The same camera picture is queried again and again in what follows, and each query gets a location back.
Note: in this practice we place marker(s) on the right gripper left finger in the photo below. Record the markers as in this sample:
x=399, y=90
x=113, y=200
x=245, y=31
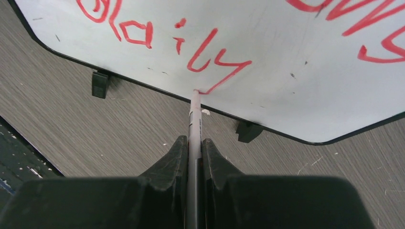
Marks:
x=153, y=200

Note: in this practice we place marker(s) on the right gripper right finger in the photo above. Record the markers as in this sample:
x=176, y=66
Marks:
x=235, y=200

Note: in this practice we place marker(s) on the red whiteboard marker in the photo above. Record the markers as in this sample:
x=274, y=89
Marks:
x=193, y=207

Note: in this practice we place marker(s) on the white whiteboard with black frame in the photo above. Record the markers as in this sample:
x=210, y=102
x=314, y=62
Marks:
x=316, y=71

